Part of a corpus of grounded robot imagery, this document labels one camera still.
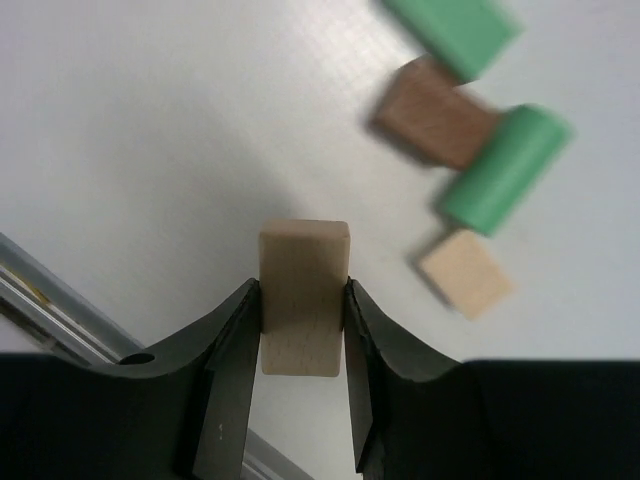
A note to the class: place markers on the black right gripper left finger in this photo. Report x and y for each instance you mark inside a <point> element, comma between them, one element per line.
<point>176,410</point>

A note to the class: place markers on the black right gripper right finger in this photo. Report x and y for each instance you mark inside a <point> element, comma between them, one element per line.
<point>418,414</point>

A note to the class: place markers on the small light wood block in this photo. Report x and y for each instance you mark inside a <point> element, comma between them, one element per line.
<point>460,270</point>

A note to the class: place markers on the green wooden cylinder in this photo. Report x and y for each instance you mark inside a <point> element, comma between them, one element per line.
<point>527,141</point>

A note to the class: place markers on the brown wooden block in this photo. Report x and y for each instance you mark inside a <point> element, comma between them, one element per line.
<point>426,111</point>

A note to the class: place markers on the green rectangular block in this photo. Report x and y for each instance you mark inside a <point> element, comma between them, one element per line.
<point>467,35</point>

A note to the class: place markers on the aluminium table edge rail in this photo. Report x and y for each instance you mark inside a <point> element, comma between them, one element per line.
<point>65,325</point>

